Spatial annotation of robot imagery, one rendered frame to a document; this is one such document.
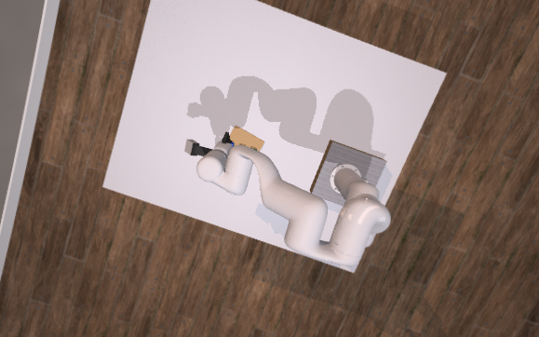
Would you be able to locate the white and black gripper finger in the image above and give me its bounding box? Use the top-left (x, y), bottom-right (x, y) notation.
top-left (222, 132), bottom-right (232, 143)

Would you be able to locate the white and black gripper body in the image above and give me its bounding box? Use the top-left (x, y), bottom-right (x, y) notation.
top-left (213, 142), bottom-right (233, 156)

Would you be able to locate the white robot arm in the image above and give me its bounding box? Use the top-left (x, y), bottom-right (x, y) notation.
top-left (184, 139), bottom-right (391, 266)

